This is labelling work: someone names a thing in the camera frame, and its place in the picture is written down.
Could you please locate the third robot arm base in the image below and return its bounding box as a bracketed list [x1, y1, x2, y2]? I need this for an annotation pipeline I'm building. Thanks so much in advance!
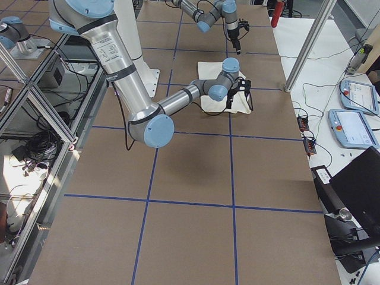
[1, 16, 50, 60]

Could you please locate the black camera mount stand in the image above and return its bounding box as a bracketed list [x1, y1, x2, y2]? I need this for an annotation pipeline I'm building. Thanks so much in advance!
[311, 166, 379, 273]

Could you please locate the cream cat print shirt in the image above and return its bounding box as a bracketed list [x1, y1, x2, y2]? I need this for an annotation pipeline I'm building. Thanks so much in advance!
[198, 62, 251, 114]

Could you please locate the orange black adapter box near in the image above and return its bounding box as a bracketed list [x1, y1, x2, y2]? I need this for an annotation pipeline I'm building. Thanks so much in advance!
[302, 137, 316, 156]

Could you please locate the grey power box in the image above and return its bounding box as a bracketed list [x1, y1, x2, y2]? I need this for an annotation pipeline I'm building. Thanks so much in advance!
[40, 62, 65, 87]

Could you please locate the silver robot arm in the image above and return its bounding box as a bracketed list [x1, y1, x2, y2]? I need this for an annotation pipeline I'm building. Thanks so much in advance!
[165, 0, 250, 55]
[49, 0, 251, 148]

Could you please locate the far teach pendant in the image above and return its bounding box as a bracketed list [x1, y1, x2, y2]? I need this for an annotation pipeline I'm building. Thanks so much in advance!
[339, 79, 379, 115]

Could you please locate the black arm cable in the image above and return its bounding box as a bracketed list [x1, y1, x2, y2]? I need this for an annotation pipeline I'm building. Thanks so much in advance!
[113, 76, 254, 151]
[195, 0, 220, 14]

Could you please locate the orange black adapter box far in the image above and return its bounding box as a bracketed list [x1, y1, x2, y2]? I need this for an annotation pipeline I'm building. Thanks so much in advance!
[297, 116, 310, 132]

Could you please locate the black monitor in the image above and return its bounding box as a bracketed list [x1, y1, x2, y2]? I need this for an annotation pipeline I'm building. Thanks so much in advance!
[330, 147, 379, 236]

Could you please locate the aluminium frame post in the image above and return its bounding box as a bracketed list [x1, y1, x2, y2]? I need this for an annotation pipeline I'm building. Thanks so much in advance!
[284, 0, 337, 93]

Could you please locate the tangled cable pile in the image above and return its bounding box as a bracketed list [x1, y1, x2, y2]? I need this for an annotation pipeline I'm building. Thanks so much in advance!
[11, 130, 65, 173]

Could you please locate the orange black adapter box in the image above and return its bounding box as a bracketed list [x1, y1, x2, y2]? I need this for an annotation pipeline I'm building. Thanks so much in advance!
[302, 137, 316, 156]
[297, 116, 310, 132]

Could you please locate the teach pendant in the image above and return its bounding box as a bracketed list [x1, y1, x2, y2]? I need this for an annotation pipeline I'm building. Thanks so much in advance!
[339, 79, 379, 115]
[328, 109, 379, 149]

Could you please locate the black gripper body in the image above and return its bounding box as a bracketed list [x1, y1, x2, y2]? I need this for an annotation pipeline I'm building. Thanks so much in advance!
[226, 19, 249, 50]
[226, 77, 251, 104]

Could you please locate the aluminium frame rack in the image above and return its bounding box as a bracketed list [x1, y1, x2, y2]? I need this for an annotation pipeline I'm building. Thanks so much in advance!
[1, 35, 106, 284]

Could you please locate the near teach pendant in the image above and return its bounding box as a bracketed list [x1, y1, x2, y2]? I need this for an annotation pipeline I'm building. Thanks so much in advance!
[328, 109, 379, 149]

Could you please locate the red fire extinguisher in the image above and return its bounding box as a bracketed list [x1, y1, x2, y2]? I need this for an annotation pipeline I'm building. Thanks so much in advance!
[271, 0, 284, 28]

